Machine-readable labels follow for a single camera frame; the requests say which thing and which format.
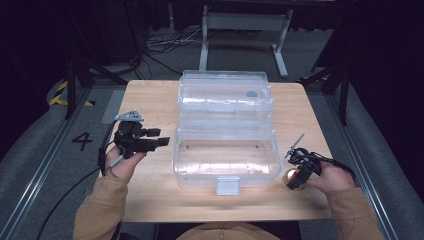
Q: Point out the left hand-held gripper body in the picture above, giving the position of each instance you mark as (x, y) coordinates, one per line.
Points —
(131, 138)

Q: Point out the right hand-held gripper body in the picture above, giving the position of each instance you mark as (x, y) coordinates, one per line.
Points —
(305, 160)

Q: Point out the small round gold tin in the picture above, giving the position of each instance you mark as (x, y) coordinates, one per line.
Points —
(290, 175)

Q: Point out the clear plastic storage box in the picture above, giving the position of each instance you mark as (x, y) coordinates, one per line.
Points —
(226, 156)

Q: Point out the person's left hand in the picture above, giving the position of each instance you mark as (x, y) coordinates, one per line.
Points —
(123, 166)

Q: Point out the person's right hand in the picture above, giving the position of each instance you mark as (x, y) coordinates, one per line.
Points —
(335, 180)

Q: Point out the black metal stand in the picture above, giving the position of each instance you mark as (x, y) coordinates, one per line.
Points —
(344, 90)
(70, 90)

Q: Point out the person's torso tan jacket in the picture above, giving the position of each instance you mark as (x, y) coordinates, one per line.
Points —
(226, 233)

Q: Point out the aluminium floor rail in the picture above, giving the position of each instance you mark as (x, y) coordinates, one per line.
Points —
(373, 196)
(36, 176)

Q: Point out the white metal table frame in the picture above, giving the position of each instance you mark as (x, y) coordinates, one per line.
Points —
(245, 21)

